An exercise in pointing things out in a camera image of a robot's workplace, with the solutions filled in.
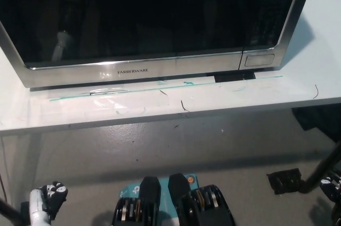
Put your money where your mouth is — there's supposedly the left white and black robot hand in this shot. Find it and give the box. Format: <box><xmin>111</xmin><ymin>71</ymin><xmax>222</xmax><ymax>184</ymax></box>
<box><xmin>28</xmin><ymin>181</ymin><xmax>69</xmax><ymax>215</ymax></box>

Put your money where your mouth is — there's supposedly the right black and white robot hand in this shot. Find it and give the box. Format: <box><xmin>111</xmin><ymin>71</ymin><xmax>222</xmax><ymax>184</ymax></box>
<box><xmin>319</xmin><ymin>174</ymin><xmax>341</xmax><ymax>226</ymax></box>

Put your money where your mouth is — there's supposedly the teal box on robot torso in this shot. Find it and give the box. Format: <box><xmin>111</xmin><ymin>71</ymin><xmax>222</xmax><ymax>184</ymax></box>
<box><xmin>118</xmin><ymin>174</ymin><xmax>200</xmax><ymax>226</ymax></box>

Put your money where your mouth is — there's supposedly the stainless steel microwave oven body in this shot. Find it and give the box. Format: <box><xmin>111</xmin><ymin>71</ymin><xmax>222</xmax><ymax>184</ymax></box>
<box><xmin>0</xmin><ymin>0</ymin><xmax>319</xmax><ymax>92</ymax></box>

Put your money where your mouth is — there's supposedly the black metal table leg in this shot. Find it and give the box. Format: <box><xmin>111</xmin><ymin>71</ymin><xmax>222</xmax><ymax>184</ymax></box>
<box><xmin>303</xmin><ymin>142</ymin><xmax>341</xmax><ymax>194</ymax></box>

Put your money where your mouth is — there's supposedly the black floor outlet box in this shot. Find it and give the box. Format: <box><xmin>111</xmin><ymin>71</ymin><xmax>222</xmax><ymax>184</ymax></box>
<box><xmin>20</xmin><ymin>201</ymin><xmax>33</xmax><ymax>224</ymax></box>
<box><xmin>266</xmin><ymin>167</ymin><xmax>305</xmax><ymax>196</ymax></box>

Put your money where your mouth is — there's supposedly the black object under table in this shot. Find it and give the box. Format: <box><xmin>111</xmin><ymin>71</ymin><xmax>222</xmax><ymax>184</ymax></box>
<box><xmin>291</xmin><ymin>107</ymin><xmax>341</xmax><ymax>131</ymax></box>

